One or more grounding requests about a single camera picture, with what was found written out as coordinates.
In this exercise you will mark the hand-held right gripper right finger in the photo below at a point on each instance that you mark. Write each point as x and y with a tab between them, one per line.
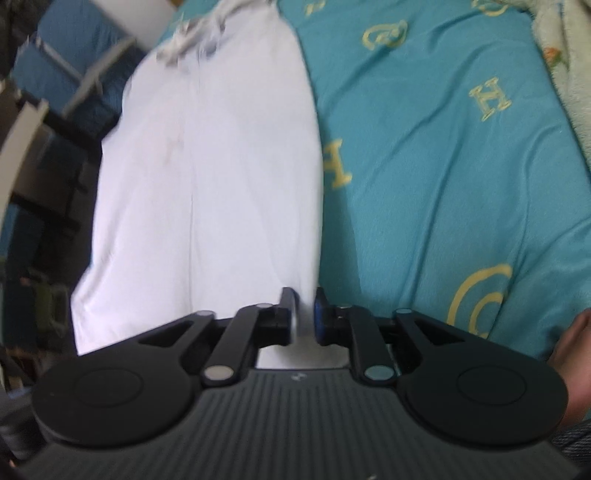
318	318

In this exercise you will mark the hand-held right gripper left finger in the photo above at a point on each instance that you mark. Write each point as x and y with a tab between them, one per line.
291	318

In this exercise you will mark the white garment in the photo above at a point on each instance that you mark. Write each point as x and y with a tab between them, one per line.
207	184

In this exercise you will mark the teal patterned bed sheet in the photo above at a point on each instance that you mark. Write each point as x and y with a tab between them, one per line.
415	184

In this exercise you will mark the person's bare leg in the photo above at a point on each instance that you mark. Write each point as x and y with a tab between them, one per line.
577	369

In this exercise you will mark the grey denim shorts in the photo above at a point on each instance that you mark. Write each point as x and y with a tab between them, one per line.
575	443

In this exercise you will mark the dark wooden table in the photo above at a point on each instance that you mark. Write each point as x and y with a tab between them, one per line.
23	134

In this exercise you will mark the blue covered chair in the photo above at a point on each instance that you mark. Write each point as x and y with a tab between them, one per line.
60	60

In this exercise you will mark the green printed fleece blanket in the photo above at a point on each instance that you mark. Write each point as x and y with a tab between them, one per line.
572	69

